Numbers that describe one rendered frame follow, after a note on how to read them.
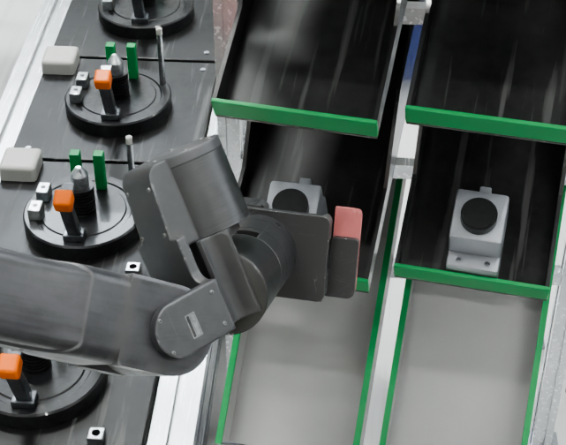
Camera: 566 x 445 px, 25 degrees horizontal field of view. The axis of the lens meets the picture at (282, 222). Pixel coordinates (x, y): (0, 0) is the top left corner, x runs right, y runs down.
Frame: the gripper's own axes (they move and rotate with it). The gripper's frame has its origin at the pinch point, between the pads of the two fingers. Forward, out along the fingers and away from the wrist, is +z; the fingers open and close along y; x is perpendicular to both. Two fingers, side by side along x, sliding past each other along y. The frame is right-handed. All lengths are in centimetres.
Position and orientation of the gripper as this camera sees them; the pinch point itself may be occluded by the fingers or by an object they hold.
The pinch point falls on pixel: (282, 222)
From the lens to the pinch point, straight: 103.2
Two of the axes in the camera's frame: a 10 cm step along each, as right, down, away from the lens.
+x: -0.7, 9.6, 2.6
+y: -9.8, -1.2, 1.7
